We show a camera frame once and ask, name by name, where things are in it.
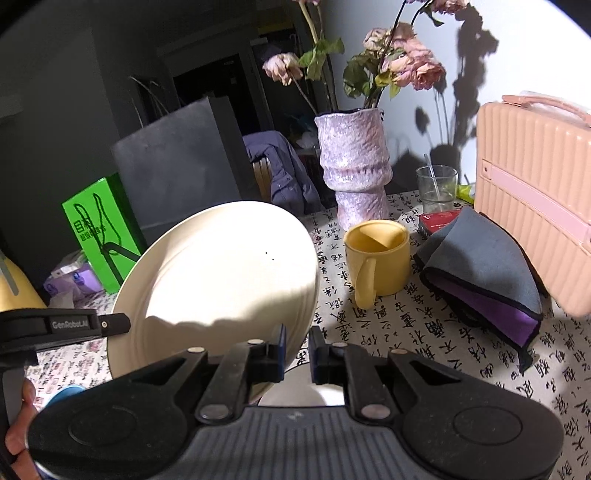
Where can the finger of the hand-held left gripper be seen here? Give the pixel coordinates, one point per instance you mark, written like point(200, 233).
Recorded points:
point(115, 324)

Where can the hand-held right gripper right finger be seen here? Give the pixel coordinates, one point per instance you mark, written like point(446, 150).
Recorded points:
point(316, 355)

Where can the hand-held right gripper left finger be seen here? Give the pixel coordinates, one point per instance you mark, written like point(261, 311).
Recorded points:
point(280, 350)

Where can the white dish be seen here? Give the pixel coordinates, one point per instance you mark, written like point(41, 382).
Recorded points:
point(300, 394)

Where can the blue bowl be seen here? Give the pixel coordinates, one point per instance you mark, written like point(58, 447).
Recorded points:
point(64, 394)

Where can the large cream plate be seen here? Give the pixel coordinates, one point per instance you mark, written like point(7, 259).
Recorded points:
point(207, 267)

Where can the person's left hand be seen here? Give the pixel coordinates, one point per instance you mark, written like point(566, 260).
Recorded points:
point(18, 438)

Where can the yellow thermos jug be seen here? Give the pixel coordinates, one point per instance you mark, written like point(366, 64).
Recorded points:
point(18, 295)

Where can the green paper bag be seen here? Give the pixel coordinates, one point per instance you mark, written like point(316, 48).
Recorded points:
point(83, 240)

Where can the calligraphy printed tablecloth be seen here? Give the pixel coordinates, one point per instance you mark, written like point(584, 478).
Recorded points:
point(415, 332)

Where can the yellow mug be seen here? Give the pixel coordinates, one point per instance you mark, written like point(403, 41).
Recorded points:
point(388, 272)

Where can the wooden chair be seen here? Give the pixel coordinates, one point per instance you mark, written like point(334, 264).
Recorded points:
point(261, 177)

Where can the red flat box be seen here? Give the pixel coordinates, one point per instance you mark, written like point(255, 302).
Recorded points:
point(436, 224)

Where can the dark blue jacket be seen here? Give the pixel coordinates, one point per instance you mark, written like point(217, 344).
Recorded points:
point(286, 170)

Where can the grey paper bag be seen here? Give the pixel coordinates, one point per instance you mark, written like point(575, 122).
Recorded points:
point(184, 157)

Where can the grey and purple cloth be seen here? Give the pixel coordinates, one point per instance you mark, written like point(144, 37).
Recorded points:
point(480, 258)

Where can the clear drinking glass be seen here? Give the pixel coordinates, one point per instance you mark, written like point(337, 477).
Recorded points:
point(427, 194)

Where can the purple textured vase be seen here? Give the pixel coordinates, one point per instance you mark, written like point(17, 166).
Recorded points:
point(351, 152)

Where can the white stirring stick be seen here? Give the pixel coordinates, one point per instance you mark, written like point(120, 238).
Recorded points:
point(429, 168)

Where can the yellow-green packet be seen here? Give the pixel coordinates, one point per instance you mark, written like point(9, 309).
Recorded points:
point(465, 194)

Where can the pink ribbed case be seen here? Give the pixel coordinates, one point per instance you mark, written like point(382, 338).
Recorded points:
point(531, 184)

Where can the dried pink roses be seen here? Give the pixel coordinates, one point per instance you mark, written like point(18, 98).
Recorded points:
point(425, 71)

